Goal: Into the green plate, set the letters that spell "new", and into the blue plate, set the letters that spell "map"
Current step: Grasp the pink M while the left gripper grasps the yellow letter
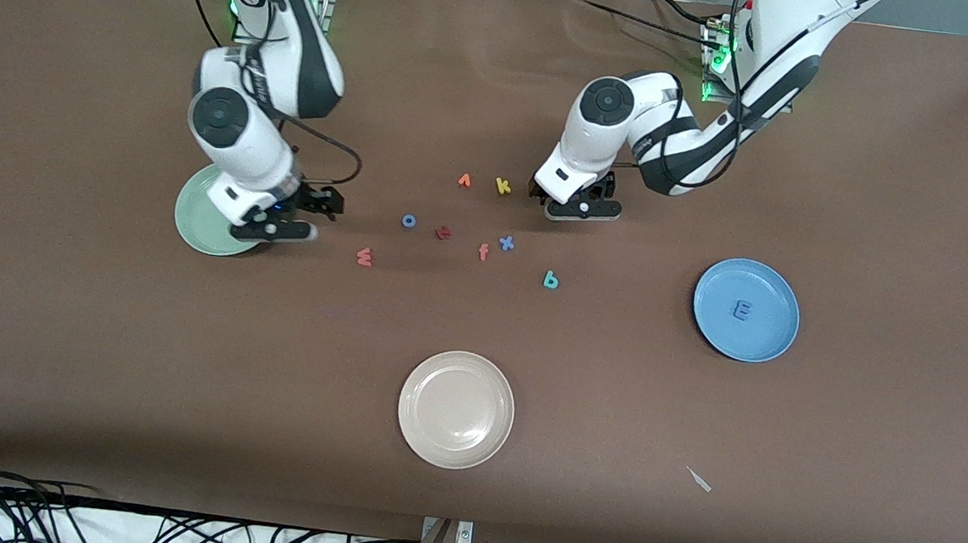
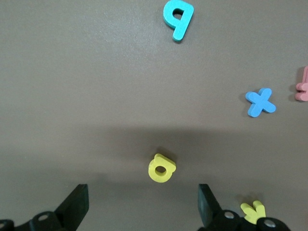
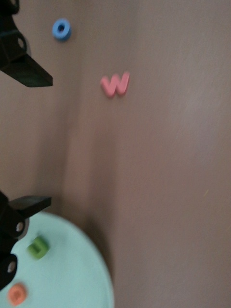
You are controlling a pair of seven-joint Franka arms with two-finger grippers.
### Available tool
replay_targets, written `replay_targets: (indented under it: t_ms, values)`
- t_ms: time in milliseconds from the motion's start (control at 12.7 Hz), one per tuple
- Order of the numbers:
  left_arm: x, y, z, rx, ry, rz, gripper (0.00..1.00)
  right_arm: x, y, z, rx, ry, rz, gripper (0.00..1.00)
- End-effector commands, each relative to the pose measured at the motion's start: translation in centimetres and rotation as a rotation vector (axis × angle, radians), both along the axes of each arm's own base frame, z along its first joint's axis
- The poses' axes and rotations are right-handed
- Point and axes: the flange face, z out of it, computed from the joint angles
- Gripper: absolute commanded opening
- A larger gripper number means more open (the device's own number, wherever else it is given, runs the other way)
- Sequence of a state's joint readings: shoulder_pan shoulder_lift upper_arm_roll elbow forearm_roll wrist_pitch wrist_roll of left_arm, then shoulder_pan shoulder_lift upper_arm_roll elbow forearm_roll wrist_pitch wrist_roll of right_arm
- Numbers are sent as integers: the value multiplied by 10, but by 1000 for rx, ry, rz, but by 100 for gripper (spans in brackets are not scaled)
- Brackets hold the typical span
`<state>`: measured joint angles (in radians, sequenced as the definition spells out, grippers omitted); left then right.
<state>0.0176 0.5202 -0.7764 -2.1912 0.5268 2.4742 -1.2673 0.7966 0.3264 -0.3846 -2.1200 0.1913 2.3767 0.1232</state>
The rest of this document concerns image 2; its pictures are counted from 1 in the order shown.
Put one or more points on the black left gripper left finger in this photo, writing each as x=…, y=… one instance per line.
x=74, y=207

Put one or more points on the pink foam letter f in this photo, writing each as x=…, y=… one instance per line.
x=303, y=93

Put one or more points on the yellow foam letter a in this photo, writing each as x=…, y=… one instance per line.
x=152, y=170

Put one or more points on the yellow foam letter k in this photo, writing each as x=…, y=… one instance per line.
x=250, y=211

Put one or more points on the brown table cover sheet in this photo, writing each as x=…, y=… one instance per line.
x=72, y=72

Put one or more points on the blue foam letter x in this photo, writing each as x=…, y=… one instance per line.
x=260, y=103

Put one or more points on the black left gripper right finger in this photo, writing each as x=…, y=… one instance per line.
x=208, y=207

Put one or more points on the teal foam letter p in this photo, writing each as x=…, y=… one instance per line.
x=181, y=29

